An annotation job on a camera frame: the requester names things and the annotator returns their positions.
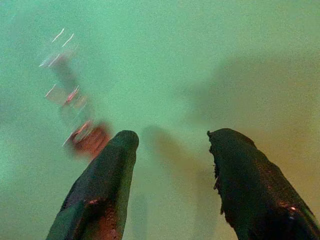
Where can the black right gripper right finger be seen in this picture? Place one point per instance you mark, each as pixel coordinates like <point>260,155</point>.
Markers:
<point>252,190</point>

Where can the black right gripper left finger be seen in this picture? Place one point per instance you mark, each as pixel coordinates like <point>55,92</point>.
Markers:
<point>100,190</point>

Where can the bunch of keys, red fob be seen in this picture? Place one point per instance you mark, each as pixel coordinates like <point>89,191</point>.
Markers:
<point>82,125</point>

